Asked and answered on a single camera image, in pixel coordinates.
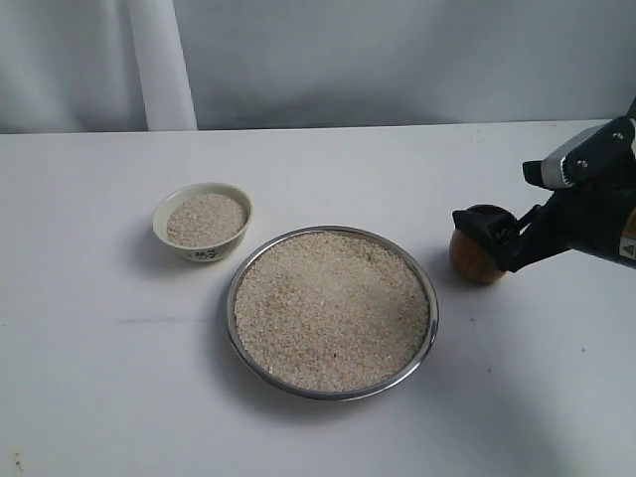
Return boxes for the round metal tray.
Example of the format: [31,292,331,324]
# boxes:
[226,225,440,402]

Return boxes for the white backdrop curtain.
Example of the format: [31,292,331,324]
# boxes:
[1,1,635,133]

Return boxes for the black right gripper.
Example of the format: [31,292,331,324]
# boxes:
[451,181,635,273]

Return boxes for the rice in metal tray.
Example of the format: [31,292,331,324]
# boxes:
[234,232,430,395]

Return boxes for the white rice grains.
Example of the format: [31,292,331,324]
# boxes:
[167,193,247,247]

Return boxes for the brown wooden cup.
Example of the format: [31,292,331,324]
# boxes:
[449,204,516,285]

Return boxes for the cream ceramic rice bowl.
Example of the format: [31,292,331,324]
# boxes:
[152,183,252,262]

